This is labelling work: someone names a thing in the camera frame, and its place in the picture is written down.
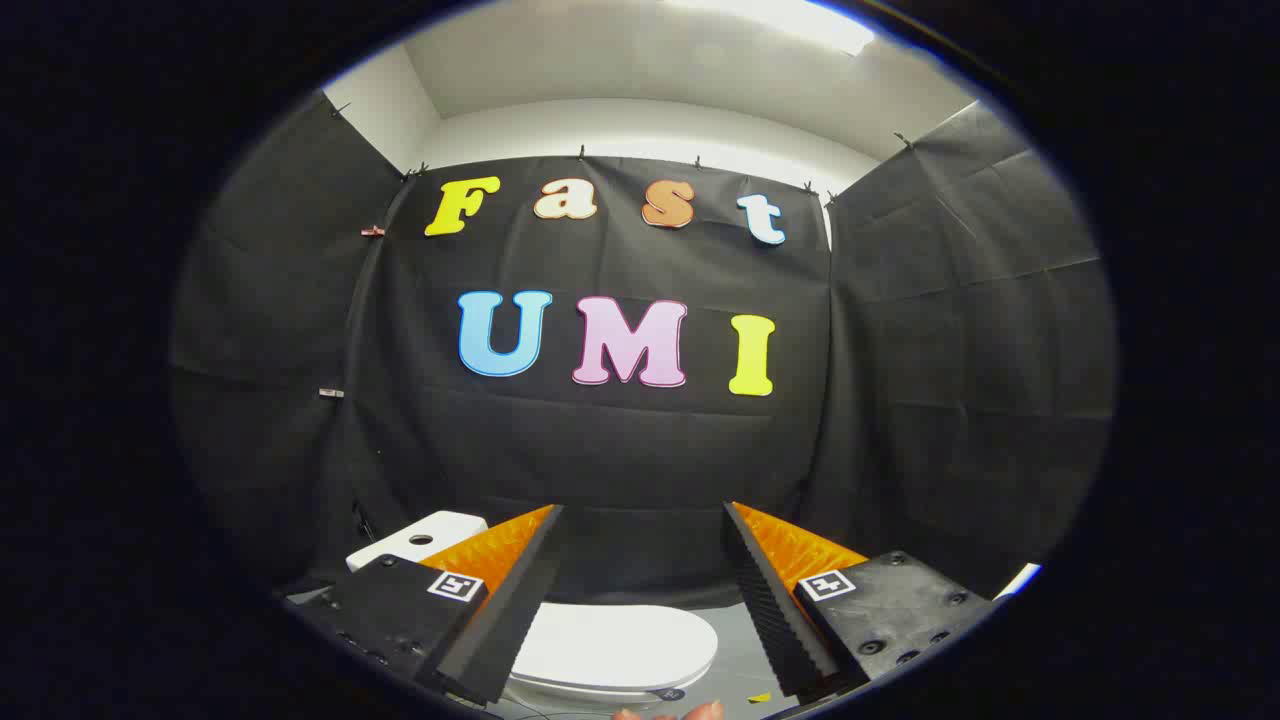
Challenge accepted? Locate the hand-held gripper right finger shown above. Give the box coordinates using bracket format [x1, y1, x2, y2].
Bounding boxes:
[722, 500, 998, 703]

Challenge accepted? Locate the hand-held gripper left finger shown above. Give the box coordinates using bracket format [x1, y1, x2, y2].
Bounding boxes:
[285, 505, 567, 707]

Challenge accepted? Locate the white toilet lid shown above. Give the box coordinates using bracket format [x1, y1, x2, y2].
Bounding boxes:
[510, 603, 719, 693]

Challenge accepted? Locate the white ceramic toilet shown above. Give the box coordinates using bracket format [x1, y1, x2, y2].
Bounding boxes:
[345, 510, 717, 707]

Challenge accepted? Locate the black backdrop cloth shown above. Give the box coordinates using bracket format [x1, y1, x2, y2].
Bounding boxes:
[170, 90, 1116, 611]

